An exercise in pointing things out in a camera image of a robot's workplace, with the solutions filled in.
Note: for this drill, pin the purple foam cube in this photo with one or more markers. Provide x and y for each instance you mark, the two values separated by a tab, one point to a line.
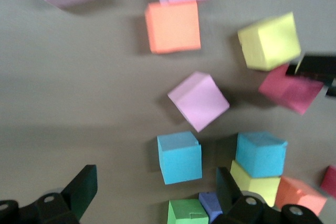
210	203

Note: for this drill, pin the red foam cube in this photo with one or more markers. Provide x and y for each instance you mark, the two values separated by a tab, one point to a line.
329	182
286	93

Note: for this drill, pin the yellow foam cube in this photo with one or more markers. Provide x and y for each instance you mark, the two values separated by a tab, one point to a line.
267	43
262	188

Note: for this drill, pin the dented orange foam cube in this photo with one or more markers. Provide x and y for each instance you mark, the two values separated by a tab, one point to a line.
299	195

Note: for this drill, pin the green foam cube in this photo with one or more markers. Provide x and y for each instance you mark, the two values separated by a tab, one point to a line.
183	213

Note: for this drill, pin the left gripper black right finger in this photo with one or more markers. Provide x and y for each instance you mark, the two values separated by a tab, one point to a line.
225	192

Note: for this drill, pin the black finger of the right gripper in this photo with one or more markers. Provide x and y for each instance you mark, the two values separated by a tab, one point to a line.
332	90
317	66

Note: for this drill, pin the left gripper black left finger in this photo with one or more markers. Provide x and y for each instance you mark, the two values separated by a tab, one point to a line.
82	192

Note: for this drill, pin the chipped blue foam cube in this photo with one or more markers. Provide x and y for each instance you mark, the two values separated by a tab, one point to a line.
260	155

